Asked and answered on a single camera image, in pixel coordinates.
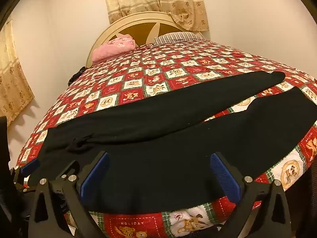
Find beige patterned curtain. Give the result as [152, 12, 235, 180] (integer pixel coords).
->
[100, 0, 210, 32]
[0, 20, 35, 127]

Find red checkered printed blanket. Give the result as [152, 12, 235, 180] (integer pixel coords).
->
[16, 39, 317, 238]

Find black pants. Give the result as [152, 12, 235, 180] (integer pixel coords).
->
[37, 71, 317, 215]

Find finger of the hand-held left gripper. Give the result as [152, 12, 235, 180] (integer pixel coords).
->
[10, 158, 40, 182]
[53, 160, 80, 180]

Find striped pillow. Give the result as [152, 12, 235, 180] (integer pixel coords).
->
[154, 32, 205, 45]

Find cream round bed headboard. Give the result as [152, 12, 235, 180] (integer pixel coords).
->
[85, 11, 205, 67]

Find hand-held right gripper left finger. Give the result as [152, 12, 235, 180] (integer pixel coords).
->
[29, 151, 110, 238]

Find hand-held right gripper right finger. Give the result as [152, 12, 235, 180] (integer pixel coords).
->
[210, 152, 294, 238]

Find black object beside bed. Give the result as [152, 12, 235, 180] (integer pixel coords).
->
[68, 66, 87, 86]

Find pink pillow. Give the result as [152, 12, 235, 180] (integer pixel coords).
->
[92, 33, 139, 63]

